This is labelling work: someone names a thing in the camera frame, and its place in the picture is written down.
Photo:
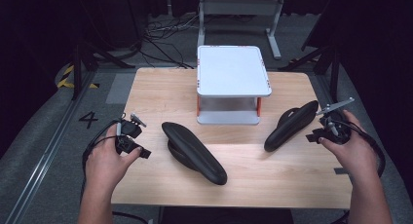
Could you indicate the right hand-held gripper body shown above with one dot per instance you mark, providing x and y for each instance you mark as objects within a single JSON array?
[{"x": 337, "y": 131}]

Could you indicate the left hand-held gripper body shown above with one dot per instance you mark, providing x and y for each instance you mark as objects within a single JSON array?
[{"x": 128, "y": 131}]

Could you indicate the black slipper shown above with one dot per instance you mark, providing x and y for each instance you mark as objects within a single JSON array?
[
  {"x": 195, "y": 152},
  {"x": 290, "y": 126}
]

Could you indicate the white two-tier shoe rack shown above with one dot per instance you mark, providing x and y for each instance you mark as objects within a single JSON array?
[{"x": 232, "y": 71}]

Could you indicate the person's right hand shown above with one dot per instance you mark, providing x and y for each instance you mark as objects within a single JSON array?
[{"x": 357, "y": 152}]

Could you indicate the person's left hand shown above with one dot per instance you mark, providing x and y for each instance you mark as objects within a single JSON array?
[{"x": 105, "y": 162}]

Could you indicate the black metal stand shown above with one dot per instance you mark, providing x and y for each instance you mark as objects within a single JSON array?
[
  {"x": 77, "y": 71},
  {"x": 324, "y": 60}
]

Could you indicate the person's dark clothing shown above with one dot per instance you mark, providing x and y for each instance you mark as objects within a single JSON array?
[{"x": 227, "y": 216}]

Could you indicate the metal floor rail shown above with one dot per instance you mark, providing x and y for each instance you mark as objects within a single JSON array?
[{"x": 48, "y": 152}]

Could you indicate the grey metal table frame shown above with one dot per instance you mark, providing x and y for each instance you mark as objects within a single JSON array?
[{"x": 240, "y": 7}]

